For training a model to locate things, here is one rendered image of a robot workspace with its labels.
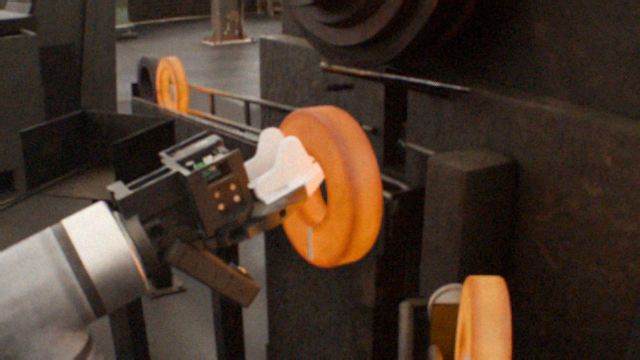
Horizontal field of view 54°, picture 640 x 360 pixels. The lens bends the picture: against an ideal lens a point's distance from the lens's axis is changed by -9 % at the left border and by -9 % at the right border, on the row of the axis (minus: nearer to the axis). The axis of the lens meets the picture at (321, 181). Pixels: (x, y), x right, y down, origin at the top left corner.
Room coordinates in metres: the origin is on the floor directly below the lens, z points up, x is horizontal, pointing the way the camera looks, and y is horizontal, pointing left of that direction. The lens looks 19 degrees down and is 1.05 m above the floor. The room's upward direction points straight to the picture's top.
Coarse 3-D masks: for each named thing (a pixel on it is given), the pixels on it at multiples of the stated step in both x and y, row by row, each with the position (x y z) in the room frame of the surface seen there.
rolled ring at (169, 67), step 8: (160, 64) 1.81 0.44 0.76; (168, 64) 1.75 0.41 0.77; (176, 64) 1.74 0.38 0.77; (160, 72) 1.81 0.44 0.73; (168, 72) 1.82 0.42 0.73; (176, 72) 1.72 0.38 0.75; (184, 72) 1.73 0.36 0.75; (160, 80) 1.82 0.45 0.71; (168, 80) 1.83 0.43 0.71; (176, 80) 1.70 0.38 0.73; (184, 80) 1.71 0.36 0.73; (160, 88) 1.82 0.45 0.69; (168, 88) 1.84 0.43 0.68; (176, 88) 1.70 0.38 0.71; (184, 88) 1.71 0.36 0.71; (160, 96) 1.82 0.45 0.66; (168, 96) 1.83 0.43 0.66; (176, 96) 1.70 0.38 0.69; (184, 96) 1.70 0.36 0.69; (160, 104) 1.82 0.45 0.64; (168, 104) 1.81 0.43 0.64; (176, 104) 1.70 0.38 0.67; (184, 104) 1.71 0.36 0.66; (168, 112) 1.77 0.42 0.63; (184, 112) 1.72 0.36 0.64
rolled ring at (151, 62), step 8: (144, 56) 1.93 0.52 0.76; (152, 56) 1.92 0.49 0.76; (144, 64) 1.93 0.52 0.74; (152, 64) 1.88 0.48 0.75; (144, 72) 1.97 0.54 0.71; (152, 72) 1.86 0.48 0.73; (144, 80) 1.98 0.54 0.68; (152, 80) 1.87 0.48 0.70; (144, 88) 1.98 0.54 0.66; (152, 88) 1.87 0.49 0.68; (144, 96) 1.97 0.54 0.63; (152, 96) 1.87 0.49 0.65
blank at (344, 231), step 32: (288, 128) 0.65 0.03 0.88; (320, 128) 0.60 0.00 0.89; (352, 128) 0.60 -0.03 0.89; (320, 160) 0.60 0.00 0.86; (352, 160) 0.57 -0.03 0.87; (352, 192) 0.56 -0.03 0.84; (288, 224) 0.65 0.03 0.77; (320, 224) 0.60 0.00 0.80; (352, 224) 0.56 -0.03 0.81; (320, 256) 0.60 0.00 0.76; (352, 256) 0.57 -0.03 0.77
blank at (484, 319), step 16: (464, 288) 0.54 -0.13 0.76; (480, 288) 0.49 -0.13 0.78; (496, 288) 0.49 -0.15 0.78; (464, 304) 0.52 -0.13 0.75; (480, 304) 0.47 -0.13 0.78; (496, 304) 0.47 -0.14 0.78; (464, 320) 0.51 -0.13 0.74; (480, 320) 0.45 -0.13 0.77; (496, 320) 0.45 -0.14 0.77; (464, 336) 0.53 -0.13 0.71; (480, 336) 0.44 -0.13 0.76; (496, 336) 0.44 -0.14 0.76; (464, 352) 0.52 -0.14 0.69; (480, 352) 0.43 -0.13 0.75; (496, 352) 0.43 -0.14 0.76
